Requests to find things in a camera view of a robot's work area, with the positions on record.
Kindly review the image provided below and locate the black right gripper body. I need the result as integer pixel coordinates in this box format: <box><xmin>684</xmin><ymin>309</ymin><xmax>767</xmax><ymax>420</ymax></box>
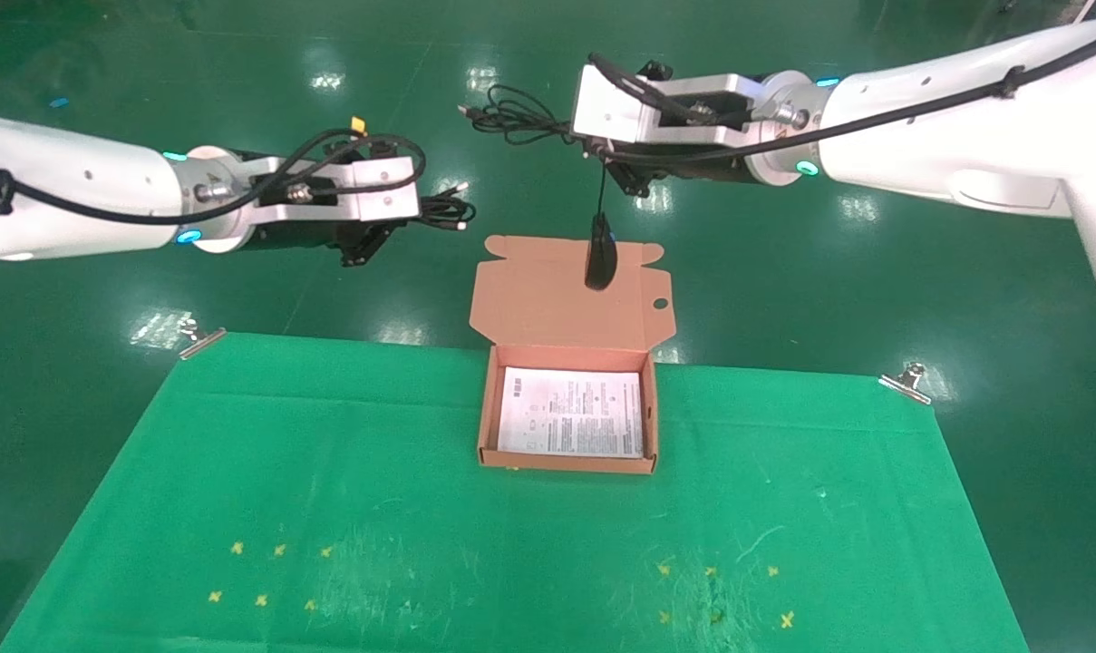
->
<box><xmin>588</xmin><ymin>136</ymin><xmax>771</xmax><ymax>185</ymax></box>

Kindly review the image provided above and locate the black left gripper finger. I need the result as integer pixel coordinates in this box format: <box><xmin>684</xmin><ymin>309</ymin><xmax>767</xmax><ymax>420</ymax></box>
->
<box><xmin>342</xmin><ymin>222</ymin><xmax>394</xmax><ymax>268</ymax></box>

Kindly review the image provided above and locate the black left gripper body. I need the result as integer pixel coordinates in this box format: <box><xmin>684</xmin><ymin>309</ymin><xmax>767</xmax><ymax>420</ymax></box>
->
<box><xmin>242</xmin><ymin>220</ymin><xmax>354</xmax><ymax>255</ymax></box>

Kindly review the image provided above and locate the black wired computer mouse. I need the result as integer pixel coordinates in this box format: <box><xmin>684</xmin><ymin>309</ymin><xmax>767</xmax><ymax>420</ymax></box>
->
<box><xmin>459</xmin><ymin>84</ymin><xmax>618</xmax><ymax>292</ymax></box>

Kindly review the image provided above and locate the black data cable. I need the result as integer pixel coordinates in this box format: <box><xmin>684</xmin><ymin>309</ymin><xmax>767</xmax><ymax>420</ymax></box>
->
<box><xmin>418</xmin><ymin>180</ymin><xmax>477</xmax><ymax>231</ymax></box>

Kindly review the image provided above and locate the orange cardboard box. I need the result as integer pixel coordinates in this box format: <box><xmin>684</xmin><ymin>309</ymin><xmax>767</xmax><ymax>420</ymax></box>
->
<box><xmin>469</xmin><ymin>235</ymin><xmax>674</xmax><ymax>475</ymax></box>

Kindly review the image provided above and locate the metal cloth clip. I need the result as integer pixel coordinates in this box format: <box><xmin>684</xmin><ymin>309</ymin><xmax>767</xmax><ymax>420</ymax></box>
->
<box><xmin>878</xmin><ymin>362</ymin><xmax>932</xmax><ymax>405</ymax></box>
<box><xmin>178</xmin><ymin>319</ymin><xmax>227</xmax><ymax>361</ymax></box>

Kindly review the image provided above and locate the white printed instruction sheet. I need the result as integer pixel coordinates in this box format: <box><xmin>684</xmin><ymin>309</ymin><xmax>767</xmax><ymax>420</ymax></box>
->
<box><xmin>496</xmin><ymin>366</ymin><xmax>645</xmax><ymax>458</ymax></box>

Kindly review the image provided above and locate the green table cloth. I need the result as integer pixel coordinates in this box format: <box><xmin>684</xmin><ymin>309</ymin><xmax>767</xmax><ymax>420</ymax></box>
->
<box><xmin>0</xmin><ymin>332</ymin><xmax>1029</xmax><ymax>653</ymax></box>

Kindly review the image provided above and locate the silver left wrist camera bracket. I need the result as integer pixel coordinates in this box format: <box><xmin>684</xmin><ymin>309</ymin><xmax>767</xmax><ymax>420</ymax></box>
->
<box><xmin>248</xmin><ymin>156</ymin><xmax>422</xmax><ymax>225</ymax></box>

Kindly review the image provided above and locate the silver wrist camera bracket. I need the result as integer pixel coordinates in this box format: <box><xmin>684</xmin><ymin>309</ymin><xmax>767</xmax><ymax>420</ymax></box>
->
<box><xmin>248</xmin><ymin>156</ymin><xmax>422</xmax><ymax>225</ymax></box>
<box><xmin>572</xmin><ymin>65</ymin><xmax>771</xmax><ymax>146</ymax></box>

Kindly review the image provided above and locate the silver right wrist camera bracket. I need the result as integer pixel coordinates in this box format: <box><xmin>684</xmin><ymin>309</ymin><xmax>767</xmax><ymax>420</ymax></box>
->
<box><xmin>572</xmin><ymin>65</ymin><xmax>771</xmax><ymax>146</ymax></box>

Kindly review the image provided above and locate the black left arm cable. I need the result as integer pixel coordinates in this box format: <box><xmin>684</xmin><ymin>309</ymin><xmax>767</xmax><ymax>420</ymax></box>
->
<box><xmin>0</xmin><ymin>127</ymin><xmax>427</xmax><ymax>226</ymax></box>

